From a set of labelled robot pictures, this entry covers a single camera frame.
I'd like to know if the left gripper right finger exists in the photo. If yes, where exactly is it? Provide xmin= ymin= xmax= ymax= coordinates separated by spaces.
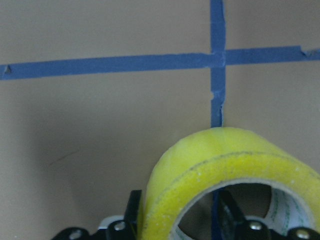
xmin=217 ymin=190 xmax=271 ymax=240

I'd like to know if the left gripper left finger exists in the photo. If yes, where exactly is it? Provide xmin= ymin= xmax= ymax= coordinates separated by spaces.
xmin=106 ymin=190 xmax=142 ymax=240

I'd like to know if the yellow tape roll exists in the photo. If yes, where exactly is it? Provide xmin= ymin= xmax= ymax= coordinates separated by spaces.
xmin=138 ymin=127 xmax=320 ymax=240

